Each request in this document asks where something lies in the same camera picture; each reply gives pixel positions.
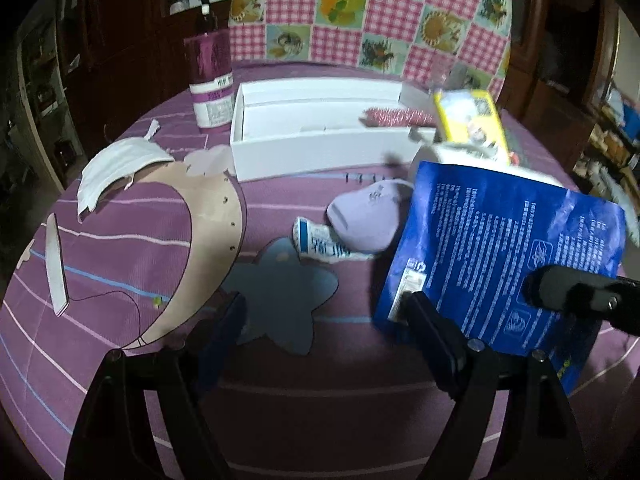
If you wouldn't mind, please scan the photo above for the small white blue tube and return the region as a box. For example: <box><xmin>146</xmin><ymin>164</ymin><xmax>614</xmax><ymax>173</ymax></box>
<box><xmin>292</xmin><ymin>216</ymin><xmax>376</xmax><ymax>263</ymax></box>

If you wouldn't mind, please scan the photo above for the blue printed plastic packet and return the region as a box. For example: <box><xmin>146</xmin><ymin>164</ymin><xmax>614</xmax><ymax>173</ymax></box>
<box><xmin>372</xmin><ymin>160</ymin><xmax>628</xmax><ymax>393</ymax></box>

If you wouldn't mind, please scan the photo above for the dark wooden cabinet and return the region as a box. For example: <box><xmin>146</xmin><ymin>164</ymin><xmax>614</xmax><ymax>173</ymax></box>
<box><xmin>65</xmin><ymin>0</ymin><xmax>236</xmax><ymax>126</ymax></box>

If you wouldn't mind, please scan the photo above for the pink checked fruit-print cloth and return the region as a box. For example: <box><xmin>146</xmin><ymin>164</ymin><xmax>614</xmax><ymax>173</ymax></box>
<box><xmin>227</xmin><ymin>0</ymin><xmax>513</xmax><ymax>96</ymax></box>

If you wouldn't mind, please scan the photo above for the white face mask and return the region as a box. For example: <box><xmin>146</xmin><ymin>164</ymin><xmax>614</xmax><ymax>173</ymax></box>
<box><xmin>76</xmin><ymin>119</ymin><xmax>176</xmax><ymax>223</ymax></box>

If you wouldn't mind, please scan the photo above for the thin black cord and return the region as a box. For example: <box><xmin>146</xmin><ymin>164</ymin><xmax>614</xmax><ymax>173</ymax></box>
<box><xmin>67</xmin><ymin>290</ymin><xmax>147</xmax><ymax>347</ymax></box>

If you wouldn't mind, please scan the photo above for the white cardboard box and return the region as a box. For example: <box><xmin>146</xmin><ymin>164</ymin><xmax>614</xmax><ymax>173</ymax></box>
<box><xmin>229</xmin><ymin>77</ymin><xmax>441</xmax><ymax>183</ymax></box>

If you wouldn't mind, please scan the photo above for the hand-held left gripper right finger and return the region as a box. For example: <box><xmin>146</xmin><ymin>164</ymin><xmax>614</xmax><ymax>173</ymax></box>
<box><xmin>402</xmin><ymin>291</ymin><xmax>583</xmax><ymax>480</ymax></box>

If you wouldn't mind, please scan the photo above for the purple plush toy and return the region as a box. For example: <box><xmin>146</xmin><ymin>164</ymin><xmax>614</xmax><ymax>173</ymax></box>
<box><xmin>326</xmin><ymin>180</ymin><xmax>416</xmax><ymax>255</ymax></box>

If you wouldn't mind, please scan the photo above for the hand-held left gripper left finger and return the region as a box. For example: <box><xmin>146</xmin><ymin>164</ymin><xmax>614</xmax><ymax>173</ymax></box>
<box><xmin>64</xmin><ymin>291</ymin><xmax>248</xmax><ymax>480</ymax></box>

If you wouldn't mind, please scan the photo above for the white cup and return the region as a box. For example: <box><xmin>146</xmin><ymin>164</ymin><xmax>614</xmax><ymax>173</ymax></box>
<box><xmin>411</xmin><ymin>142</ymin><xmax>566</xmax><ymax>191</ymax></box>

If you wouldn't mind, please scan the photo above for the shelf of assorted goods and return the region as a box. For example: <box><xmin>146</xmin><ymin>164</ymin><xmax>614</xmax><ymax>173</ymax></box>
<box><xmin>570</xmin><ymin>85</ymin><xmax>640</xmax><ymax>201</ymax></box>

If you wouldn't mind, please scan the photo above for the white flat strip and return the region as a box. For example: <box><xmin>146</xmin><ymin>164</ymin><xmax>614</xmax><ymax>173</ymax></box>
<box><xmin>45</xmin><ymin>212</ymin><xmax>71</xmax><ymax>317</ymax></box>

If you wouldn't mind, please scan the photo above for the yellow printed packet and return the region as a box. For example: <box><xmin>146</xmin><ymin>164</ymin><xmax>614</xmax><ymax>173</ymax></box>
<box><xmin>432</xmin><ymin>89</ymin><xmax>511</xmax><ymax>161</ymax></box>

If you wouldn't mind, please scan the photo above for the purple pump bottle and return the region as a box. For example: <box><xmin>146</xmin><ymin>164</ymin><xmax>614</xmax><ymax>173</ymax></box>
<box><xmin>184</xmin><ymin>0</ymin><xmax>236</xmax><ymax>133</ymax></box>

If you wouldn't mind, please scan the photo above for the dark wooden chair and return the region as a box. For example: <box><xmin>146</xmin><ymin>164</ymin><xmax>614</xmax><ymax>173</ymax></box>
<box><xmin>500</xmin><ymin>0</ymin><xmax>621</xmax><ymax>161</ymax></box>

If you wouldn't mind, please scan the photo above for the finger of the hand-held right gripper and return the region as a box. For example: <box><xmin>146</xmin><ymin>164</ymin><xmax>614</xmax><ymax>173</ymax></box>
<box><xmin>522</xmin><ymin>265</ymin><xmax>640</xmax><ymax>336</ymax></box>

